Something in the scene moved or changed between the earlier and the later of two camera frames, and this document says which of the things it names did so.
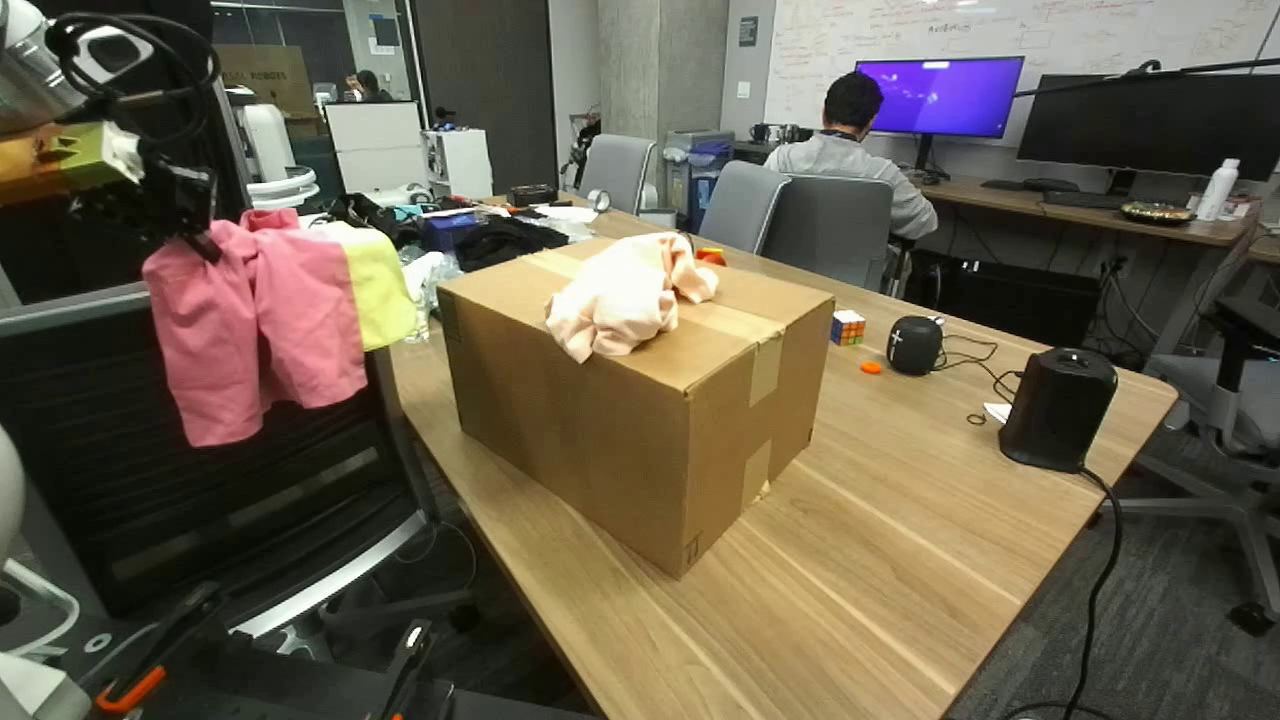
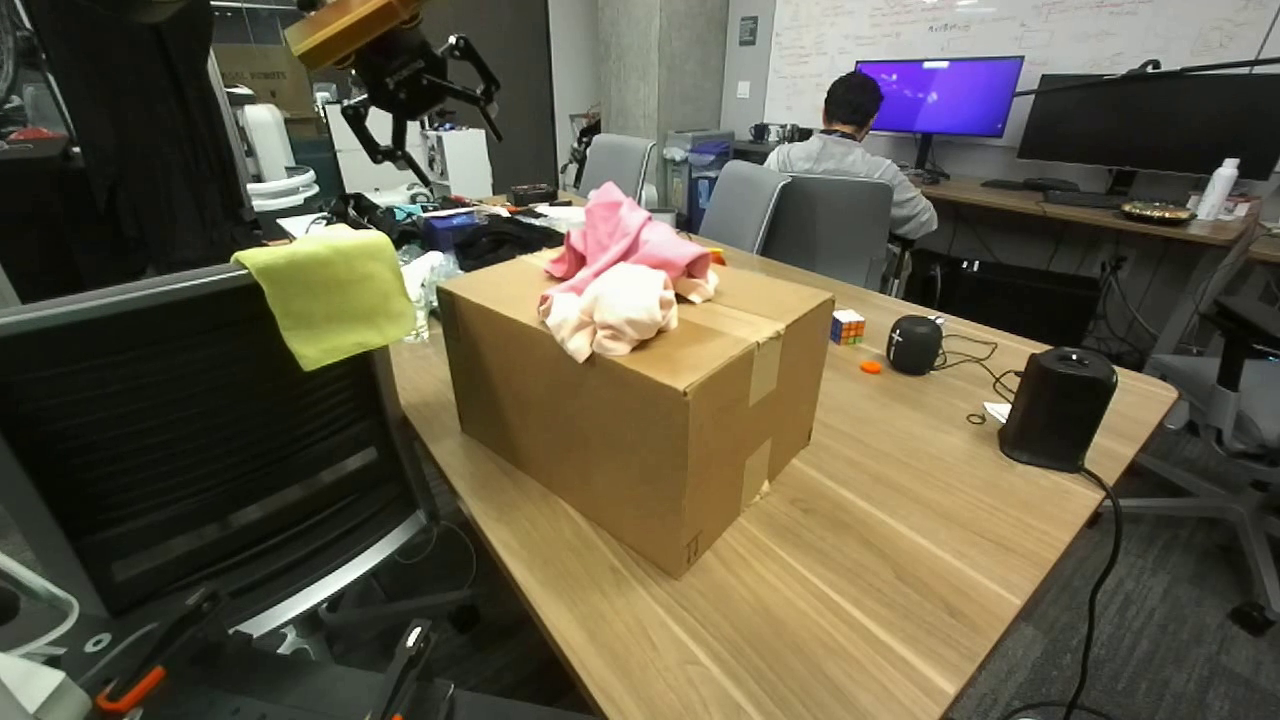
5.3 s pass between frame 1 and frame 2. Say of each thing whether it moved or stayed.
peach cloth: stayed
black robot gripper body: moved
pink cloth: moved
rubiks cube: stayed
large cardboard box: stayed
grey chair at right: stayed
